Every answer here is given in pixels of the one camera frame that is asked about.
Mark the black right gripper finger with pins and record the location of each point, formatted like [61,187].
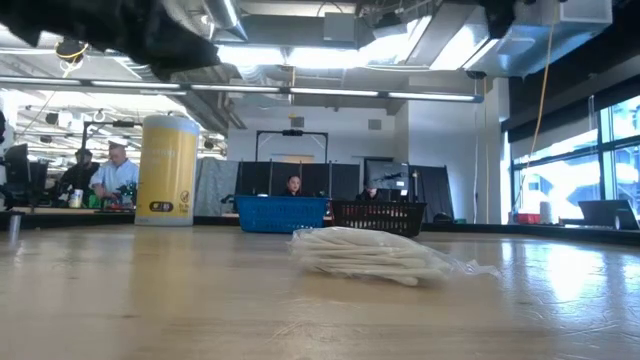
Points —
[499,15]

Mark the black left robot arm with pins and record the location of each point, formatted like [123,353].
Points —
[50,20]

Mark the long ceiling light bar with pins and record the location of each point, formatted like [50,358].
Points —
[235,88]

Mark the black ceiling device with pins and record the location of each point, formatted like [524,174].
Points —
[71,49]

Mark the yellow canister with white lid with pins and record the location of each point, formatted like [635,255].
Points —
[167,170]

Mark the person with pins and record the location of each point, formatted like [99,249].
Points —
[82,175]
[370,192]
[117,175]
[293,186]

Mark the grey cloth cover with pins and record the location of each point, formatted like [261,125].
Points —
[215,185]

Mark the white cup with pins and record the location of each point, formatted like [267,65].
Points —
[76,199]

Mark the black partition screen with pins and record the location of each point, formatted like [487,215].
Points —
[320,175]
[432,190]

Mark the white paper roll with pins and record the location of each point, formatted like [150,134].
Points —
[546,212]

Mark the blue plastic basket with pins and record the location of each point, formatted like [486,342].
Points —
[280,215]

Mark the red box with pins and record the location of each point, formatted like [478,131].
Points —
[528,218]

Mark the small black round object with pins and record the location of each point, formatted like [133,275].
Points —
[442,218]

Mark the dark open laptop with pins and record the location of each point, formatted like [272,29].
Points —
[600,215]

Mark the black plastic basket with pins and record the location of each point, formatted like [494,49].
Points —
[380,217]

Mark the clear bag of cotton swabs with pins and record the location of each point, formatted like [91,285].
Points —
[365,255]

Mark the black rig frame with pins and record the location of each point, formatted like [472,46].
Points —
[292,132]

